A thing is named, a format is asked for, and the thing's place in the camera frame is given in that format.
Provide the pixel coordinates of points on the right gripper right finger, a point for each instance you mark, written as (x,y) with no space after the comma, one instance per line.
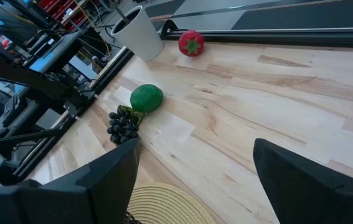
(304,193)

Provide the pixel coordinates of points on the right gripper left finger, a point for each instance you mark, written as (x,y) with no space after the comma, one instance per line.
(101,193)

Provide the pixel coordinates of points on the black grape bunch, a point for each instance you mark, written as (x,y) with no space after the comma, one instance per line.
(123,126)

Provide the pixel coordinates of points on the green lime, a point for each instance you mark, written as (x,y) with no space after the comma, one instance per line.
(146,98)

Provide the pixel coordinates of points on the small red tomato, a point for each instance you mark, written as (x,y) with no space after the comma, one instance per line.
(191,43)

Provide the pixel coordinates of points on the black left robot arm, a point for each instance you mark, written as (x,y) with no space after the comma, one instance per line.
(23,77)

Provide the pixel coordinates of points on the round straw placemat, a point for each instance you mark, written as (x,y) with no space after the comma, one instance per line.
(170,205)

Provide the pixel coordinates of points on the blue screen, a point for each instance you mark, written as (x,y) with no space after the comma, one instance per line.
(44,62)

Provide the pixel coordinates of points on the grey desk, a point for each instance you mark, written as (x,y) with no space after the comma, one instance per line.
(61,49)

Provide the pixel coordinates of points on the green plant in white pot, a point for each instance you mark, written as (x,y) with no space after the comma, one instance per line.
(142,34)

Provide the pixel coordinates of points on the black hazard-striped floor mat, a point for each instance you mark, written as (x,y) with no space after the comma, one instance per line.
(304,14)

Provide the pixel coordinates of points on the red storage bins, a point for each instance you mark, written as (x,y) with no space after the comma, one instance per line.
(58,11)

